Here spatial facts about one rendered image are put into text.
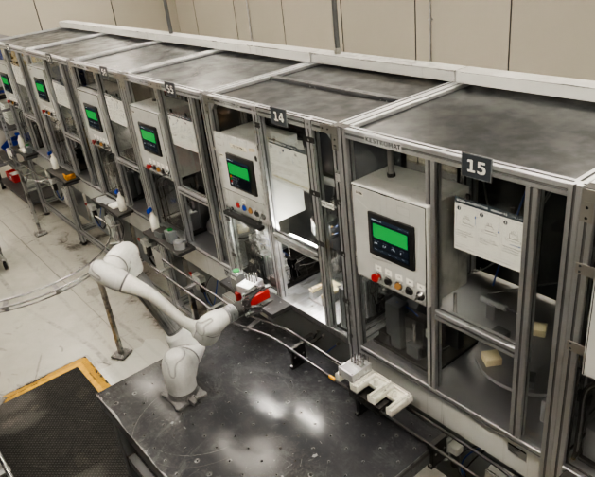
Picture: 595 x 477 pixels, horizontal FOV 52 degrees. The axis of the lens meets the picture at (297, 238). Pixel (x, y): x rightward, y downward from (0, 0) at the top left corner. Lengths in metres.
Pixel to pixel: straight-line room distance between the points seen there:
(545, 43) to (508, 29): 0.39
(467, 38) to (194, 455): 4.94
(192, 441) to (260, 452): 0.35
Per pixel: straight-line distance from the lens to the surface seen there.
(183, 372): 3.20
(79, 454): 4.29
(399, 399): 2.87
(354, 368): 2.97
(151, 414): 3.33
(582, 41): 6.03
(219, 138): 3.46
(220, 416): 3.20
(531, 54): 6.29
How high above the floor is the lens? 2.82
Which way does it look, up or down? 27 degrees down
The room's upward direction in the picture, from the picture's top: 7 degrees counter-clockwise
